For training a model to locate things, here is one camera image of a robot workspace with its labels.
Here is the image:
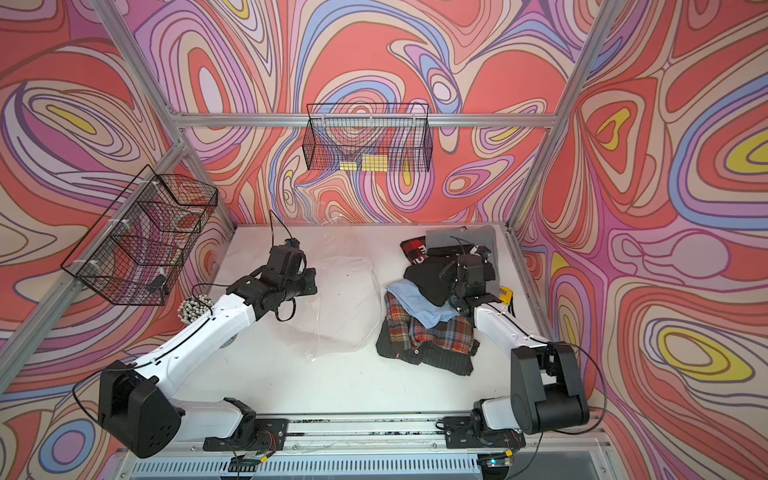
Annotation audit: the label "black button shirt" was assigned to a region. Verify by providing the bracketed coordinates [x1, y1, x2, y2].
[403, 254, 461, 306]

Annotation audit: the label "light blue shirt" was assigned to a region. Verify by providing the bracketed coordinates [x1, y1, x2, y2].
[386, 280, 459, 329]

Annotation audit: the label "red black buffalo plaid shirt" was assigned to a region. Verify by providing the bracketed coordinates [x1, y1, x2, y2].
[400, 236, 428, 265]

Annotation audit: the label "clear plastic vacuum bag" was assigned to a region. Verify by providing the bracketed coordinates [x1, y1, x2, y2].
[265, 225, 383, 361]

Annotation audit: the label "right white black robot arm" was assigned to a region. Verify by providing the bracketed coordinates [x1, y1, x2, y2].
[448, 253, 590, 434]

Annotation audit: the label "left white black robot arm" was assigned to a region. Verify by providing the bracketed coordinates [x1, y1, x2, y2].
[96, 237, 317, 458]

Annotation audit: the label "yellow tape measure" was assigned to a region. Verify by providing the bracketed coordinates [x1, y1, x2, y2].
[499, 287, 515, 316]

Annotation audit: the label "bundle of white sticks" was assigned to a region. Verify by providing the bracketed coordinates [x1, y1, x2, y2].
[177, 294, 213, 325]

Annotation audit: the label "yellow sticky note blocks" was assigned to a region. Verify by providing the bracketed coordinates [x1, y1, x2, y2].
[339, 154, 389, 172]

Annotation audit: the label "black wire basket left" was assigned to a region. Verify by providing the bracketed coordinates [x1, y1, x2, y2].
[60, 166, 218, 306]

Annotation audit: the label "black wire basket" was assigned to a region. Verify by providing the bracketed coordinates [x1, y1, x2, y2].
[60, 166, 218, 306]
[302, 101, 433, 173]

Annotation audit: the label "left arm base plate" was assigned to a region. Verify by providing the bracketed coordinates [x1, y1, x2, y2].
[203, 418, 288, 454]

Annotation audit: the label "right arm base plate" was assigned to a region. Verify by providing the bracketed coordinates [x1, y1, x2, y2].
[435, 415, 526, 452]

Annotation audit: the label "black wire basket back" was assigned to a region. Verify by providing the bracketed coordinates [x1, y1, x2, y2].
[302, 101, 433, 173]

